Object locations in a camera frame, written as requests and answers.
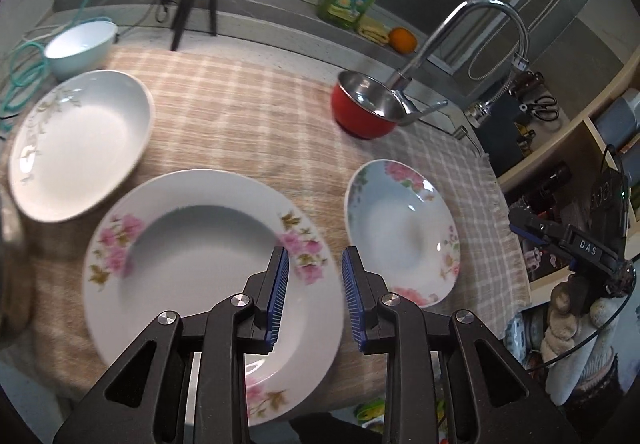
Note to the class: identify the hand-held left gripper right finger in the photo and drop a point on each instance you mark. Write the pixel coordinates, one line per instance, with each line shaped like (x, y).
(352, 299)

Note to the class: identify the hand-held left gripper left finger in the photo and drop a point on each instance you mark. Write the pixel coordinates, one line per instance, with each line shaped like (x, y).
(277, 299)

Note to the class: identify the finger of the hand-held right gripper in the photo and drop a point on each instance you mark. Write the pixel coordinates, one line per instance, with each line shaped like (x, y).
(535, 226)

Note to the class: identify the small bluish pink floral plate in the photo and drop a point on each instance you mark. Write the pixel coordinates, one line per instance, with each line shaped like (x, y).
(400, 234)

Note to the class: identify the large white pink floral plate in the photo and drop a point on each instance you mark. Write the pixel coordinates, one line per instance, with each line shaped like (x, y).
(200, 254)

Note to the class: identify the white plate grey leaf pattern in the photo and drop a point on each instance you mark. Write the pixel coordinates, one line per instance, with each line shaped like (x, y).
(85, 149)

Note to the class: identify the person's right forearm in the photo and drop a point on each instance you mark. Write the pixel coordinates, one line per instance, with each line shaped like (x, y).
(585, 386)

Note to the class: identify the person's right hand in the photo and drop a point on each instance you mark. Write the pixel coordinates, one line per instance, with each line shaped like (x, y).
(565, 339)

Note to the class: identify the beige shelf unit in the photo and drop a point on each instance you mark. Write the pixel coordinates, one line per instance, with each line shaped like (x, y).
(575, 134)

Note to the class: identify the green yellow packet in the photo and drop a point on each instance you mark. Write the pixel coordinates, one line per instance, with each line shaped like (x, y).
(370, 411)

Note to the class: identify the black scissors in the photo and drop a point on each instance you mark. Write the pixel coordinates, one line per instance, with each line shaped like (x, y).
(542, 106)

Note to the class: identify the beige plaid tablecloth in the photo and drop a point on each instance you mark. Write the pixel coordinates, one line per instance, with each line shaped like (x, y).
(240, 124)

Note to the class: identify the red steel-lined bowl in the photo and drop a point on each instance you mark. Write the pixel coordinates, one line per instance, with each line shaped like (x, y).
(357, 116)

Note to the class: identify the chrome kitchen faucet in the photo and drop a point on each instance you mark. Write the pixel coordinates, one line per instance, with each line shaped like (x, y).
(425, 54)

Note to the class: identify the orange fruit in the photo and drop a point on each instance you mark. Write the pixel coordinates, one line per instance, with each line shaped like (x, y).
(402, 40)

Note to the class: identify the yellow sponge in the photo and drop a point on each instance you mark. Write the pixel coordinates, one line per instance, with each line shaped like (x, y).
(374, 31)

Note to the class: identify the light blue bowl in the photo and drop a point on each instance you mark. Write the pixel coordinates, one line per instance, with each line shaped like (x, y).
(75, 66)

